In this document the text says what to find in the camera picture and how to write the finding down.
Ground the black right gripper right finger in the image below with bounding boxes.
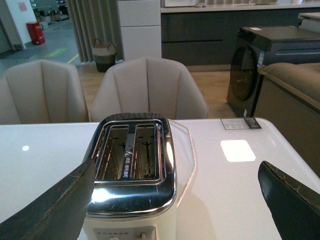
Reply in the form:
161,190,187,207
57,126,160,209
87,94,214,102
257,161,320,240

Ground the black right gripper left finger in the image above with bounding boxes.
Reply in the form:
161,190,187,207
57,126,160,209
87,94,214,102
0,158,96,240

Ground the white chrome two-slot toaster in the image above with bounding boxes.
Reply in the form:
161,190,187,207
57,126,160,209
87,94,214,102
82,112,177,240

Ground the info card on table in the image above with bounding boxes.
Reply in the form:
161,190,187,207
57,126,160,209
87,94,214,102
220,117,262,130

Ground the beige sofa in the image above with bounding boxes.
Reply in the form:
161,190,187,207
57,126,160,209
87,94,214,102
254,62,320,175

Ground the beige chair left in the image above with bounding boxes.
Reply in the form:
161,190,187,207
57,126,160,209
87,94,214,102
0,59,89,125

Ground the woven laundry basket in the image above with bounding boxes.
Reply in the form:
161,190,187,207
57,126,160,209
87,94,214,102
91,38,117,73

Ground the dark front-load washing machine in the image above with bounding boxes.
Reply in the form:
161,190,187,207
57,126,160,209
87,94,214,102
226,25,320,118

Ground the red box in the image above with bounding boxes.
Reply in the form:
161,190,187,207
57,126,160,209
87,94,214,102
26,21,45,45

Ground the beige curtain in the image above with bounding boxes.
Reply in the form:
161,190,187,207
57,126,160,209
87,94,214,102
66,0,124,63

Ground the dark grey kitchen counter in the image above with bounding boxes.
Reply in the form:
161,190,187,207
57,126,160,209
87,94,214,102
160,0,320,69

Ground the white tall cabinet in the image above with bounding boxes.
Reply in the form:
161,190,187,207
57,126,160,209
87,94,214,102
117,0,162,61

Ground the white microwave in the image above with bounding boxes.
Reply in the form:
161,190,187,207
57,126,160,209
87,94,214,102
164,0,197,8

